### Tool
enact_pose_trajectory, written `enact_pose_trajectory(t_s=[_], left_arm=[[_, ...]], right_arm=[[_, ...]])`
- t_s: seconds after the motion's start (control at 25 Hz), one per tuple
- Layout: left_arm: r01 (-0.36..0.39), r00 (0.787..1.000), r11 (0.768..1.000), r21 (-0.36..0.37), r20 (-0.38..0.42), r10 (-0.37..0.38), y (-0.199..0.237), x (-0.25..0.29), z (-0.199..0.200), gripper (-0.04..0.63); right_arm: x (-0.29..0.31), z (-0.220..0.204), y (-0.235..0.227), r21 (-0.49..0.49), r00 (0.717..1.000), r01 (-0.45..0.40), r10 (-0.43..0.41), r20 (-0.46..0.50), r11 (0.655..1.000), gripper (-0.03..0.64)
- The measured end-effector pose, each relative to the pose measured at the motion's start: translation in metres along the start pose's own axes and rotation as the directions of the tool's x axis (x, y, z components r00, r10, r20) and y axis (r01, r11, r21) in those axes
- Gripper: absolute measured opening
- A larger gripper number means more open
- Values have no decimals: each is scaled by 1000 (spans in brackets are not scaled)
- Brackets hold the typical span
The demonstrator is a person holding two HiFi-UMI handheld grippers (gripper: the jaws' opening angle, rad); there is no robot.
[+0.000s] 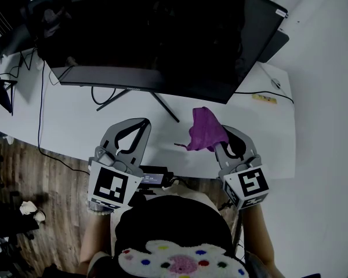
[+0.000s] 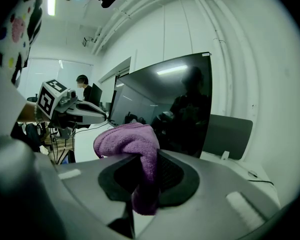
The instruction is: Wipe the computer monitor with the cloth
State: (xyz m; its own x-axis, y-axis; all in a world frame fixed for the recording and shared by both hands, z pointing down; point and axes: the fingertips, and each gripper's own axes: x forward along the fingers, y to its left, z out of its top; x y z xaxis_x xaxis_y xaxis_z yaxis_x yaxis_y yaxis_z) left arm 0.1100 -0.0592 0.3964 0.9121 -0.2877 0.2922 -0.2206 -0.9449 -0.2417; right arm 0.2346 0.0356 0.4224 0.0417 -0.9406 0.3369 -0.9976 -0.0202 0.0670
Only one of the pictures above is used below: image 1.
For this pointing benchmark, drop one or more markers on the person's right forearm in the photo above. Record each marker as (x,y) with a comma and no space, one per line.
(258,236)

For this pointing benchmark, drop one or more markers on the yellow label strip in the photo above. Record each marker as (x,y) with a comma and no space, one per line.
(264,98)

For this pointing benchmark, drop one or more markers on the dark desk divider panel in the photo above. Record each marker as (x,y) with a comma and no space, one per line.
(275,46)
(17,42)

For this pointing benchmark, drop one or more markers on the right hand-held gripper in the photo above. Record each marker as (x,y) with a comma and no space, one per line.
(249,184)

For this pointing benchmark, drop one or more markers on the purple cloth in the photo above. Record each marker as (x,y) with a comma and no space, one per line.
(206,132)

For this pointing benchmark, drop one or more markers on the round desk grommet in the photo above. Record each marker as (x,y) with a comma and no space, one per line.
(275,83)

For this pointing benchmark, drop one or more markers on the black sweater with fuzzy patch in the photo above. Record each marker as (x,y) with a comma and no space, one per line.
(174,221)

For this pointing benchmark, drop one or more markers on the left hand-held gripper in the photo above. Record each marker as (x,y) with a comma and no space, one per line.
(110,184)

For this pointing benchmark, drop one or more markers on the wide black monitor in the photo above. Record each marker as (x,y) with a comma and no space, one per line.
(148,33)

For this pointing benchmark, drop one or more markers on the person's left forearm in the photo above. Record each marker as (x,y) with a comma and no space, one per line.
(94,236)

